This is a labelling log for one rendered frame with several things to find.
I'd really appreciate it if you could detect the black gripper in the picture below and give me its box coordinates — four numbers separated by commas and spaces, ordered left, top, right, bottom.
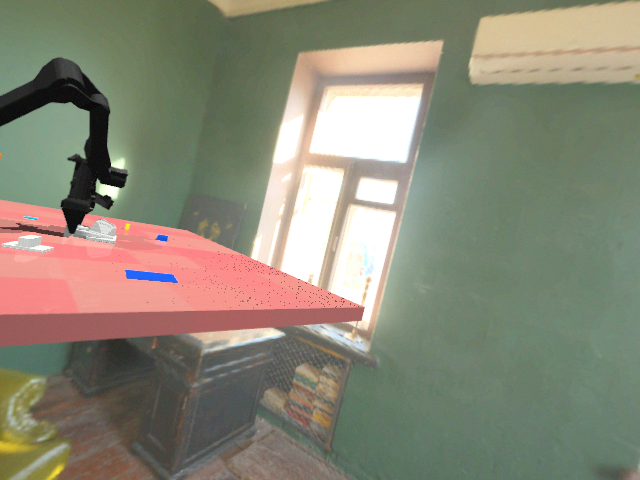
61, 177, 96, 234

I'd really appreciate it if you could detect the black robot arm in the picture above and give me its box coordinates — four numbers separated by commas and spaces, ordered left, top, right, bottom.
0, 57, 128, 188

